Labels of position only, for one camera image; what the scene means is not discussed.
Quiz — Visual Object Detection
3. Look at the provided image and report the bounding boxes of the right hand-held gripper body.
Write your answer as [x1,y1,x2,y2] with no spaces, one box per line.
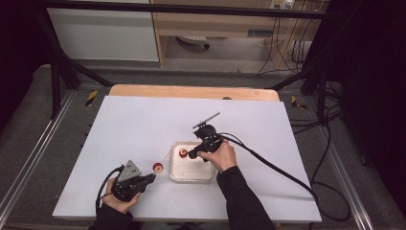
[192,111,225,153]

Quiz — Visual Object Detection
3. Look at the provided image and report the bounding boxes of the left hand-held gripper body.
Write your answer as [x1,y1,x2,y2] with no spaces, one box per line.
[110,159,146,203]

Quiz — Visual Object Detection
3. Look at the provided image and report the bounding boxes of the white square metal tray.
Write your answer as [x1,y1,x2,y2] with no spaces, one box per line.
[169,141,216,184]

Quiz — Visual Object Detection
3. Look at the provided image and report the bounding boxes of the thin wooden skewer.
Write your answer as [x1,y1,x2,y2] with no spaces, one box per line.
[159,149,172,167]

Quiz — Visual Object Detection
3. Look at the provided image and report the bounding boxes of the person's left hand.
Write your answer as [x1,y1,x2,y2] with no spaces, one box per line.
[101,176,142,215]

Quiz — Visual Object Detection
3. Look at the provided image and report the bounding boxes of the person's right hand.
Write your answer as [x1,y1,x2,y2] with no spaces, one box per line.
[196,139,238,173]

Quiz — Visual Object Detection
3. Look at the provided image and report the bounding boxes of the wooden board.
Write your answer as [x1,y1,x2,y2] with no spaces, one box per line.
[108,83,281,103]

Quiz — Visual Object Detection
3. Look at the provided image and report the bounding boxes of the white power strip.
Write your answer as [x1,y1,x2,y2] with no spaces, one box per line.
[176,34,212,50]

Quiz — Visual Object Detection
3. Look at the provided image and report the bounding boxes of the wooden desk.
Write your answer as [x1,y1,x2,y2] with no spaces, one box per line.
[149,0,322,70]

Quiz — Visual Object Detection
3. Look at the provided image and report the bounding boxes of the white cabinet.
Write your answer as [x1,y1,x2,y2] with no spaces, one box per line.
[47,0,160,62]

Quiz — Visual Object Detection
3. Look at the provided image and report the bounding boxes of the black curtain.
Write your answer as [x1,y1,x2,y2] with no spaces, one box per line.
[324,0,406,207]
[0,0,44,124]

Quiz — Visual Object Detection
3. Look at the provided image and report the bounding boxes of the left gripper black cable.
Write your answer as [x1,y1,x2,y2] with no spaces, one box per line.
[94,164,125,216]

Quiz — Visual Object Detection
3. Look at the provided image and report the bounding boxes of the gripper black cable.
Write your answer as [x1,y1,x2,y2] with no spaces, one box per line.
[218,131,352,222]
[94,164,125,216]

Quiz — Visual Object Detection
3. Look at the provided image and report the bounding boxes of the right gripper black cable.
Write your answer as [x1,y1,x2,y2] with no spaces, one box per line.
[218,131,352,222]

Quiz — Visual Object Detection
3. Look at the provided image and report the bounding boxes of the aluminium rail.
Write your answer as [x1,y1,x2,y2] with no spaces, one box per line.
[0,90,77,213]
[305,97,375,230]

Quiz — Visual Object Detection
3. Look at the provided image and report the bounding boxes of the black floor cables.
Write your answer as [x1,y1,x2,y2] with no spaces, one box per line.
[288,80,346,136]

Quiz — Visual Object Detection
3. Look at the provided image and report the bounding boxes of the bundle of hanging cables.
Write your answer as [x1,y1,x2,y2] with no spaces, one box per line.
[256,15,315,77]

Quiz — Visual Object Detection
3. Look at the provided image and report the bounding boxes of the black metal frame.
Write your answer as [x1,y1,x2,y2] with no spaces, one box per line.
[34,0,340,127]

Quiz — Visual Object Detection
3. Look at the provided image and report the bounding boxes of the white wall socket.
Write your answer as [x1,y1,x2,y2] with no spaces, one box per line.
[269,0,295,11]

